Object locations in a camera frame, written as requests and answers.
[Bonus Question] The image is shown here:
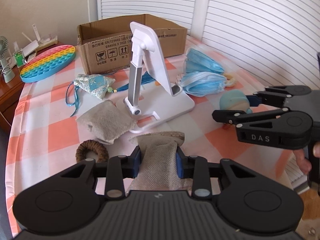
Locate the blue tassel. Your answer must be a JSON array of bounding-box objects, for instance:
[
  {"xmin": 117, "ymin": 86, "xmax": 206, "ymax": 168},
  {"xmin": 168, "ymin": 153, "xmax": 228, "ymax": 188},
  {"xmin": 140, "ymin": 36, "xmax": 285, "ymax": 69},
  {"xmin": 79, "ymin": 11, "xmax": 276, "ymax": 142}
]
[{"xmin": 113, "ymin": 71, "xmax": 157, "ymax": 94}]

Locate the blue round plush toy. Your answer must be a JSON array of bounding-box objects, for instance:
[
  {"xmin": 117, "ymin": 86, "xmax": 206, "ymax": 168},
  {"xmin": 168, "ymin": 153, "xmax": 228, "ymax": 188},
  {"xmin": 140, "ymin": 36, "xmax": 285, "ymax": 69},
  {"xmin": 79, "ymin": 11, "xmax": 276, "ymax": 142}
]
[{"xmin": 219, "ymin": 89, "xmax": 253, "ymax": 114}]

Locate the wooden nightstand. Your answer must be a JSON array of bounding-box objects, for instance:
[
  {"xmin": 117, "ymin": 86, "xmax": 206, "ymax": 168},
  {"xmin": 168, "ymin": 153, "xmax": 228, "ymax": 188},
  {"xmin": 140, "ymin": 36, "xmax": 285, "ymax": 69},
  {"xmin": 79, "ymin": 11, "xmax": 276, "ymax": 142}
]
[{"xmin": 0, "ymin": 42, "xmax": 66, "ymax": 136}]

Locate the white wifi router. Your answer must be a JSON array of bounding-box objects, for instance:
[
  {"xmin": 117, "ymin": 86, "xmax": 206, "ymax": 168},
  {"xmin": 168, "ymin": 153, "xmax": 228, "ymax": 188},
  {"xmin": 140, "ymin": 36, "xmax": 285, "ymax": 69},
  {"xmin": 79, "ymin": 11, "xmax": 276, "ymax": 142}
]
[{"xmin": 22, "ymin": 24, "xmax": 58, "ymax": 56}]

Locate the rainbow pop-it toy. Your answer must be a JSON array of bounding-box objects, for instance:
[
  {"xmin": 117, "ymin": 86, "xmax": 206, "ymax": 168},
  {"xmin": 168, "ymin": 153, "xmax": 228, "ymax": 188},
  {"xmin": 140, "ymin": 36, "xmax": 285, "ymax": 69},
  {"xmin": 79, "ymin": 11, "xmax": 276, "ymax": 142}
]
[{"xmin": 20, "ymin": 45, "xmax": 76, "ymax": 83}]

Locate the blue face mask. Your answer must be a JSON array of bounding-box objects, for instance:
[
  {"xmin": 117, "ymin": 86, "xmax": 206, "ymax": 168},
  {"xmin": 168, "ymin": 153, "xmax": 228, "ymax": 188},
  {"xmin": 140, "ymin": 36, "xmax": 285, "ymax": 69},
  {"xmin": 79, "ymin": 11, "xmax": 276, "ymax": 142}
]
[
  {"xmin": 185, "ymin": 48, "xmax": 225, "ymax": 75},
  {"xmin": 179, "ymin": 71, "xmax": 227, "ymax": 97}
]

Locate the brown braided ring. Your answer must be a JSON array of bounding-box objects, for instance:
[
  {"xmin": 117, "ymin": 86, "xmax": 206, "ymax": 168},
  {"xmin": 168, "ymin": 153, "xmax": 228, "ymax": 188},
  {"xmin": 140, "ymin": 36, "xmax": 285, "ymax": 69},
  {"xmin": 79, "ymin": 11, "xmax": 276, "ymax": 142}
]
[{"xmin": 75, "ymin": 140, "xmax": 110, "ymax": 164}]

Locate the beige linen sachet bag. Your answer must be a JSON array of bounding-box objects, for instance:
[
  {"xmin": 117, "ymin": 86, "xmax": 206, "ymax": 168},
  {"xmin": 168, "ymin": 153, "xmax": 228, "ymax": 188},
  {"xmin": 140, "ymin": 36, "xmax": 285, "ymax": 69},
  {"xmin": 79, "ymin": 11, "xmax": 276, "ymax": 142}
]
[{"xmin": 127, "ymin": 131, "xmax": 192, "ymax": 192}]

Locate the cardboard box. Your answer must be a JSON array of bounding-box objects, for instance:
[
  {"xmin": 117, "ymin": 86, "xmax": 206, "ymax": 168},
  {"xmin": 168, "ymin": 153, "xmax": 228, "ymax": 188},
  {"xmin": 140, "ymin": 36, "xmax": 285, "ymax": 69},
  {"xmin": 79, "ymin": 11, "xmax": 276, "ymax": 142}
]
[{"xmin": 77, "ymin": 14, "xmax": 188, "ymax": 75}]

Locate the checkered pink tablecloth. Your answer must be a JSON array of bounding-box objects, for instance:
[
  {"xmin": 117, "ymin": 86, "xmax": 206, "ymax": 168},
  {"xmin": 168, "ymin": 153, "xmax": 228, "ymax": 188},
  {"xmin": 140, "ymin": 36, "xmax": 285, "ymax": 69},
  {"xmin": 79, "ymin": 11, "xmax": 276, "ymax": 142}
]
[{"xmin": 4, "ymin": 35, "xmax": 301, "ymax": 238}]

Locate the blue embroidered sachet pouch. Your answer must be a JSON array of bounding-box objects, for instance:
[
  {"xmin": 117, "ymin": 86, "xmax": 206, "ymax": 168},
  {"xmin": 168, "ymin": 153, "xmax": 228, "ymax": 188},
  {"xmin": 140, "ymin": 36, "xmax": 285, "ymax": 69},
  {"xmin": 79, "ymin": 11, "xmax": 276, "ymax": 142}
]
[{"xmin": 65, "ymin": 74, "xmax": 116, "ymax": 116}]

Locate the white phone stand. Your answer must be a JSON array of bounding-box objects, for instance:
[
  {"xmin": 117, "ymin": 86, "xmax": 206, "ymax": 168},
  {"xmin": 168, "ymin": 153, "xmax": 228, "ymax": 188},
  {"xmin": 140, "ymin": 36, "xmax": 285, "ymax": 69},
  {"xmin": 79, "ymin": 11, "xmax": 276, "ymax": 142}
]
[{"xmin": 116, "ymin": 22, "xmax": 195, "ymax": 134}]

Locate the green small bottle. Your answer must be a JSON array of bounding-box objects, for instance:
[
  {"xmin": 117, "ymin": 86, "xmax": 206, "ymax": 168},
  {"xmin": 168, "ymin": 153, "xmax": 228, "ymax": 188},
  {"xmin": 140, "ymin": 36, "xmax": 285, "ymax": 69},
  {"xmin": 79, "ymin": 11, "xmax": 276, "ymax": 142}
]
[{"xmin": 14, "ymin": 50, "xmax": 26, "ymax": 68}]

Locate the green desk fan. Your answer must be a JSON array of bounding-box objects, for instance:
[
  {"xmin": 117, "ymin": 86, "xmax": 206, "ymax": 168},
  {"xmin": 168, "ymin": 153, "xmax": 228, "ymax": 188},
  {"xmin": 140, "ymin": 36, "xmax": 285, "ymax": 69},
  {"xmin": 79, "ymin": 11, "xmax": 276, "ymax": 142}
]
[{"xmin": 0, "ymin": 36, "xmax": 15, "ymax": 83}]

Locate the person's right hand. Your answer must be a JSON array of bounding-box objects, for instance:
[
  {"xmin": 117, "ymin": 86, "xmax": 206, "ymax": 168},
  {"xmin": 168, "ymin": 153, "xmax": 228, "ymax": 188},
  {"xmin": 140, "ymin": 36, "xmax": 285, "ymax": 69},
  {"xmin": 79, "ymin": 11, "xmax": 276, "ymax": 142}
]
[{"xmin": 293, "ymin": 142, "xmax": 320, "ymax": 175}]

